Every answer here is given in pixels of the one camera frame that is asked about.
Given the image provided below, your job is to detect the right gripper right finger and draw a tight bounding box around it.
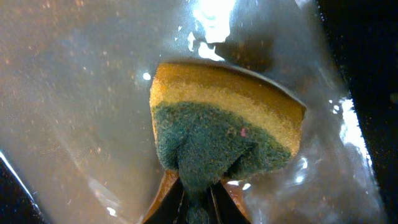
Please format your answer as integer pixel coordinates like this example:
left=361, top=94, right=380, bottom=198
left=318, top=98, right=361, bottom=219
left=208, top=182, right=251, bottom=224

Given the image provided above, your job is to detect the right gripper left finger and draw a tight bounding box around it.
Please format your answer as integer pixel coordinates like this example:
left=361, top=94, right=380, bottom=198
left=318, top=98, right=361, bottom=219
left=142, top=170, right=187, bottom=224

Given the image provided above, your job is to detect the yellow green sponge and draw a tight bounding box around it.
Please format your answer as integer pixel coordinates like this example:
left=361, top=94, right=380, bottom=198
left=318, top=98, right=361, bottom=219
left=149, top=62, right=306, bottom=223

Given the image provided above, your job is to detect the black water tray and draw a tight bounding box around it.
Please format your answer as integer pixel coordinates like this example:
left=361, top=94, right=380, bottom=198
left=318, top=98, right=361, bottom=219
left=1, top=0, right=397, bottom=223

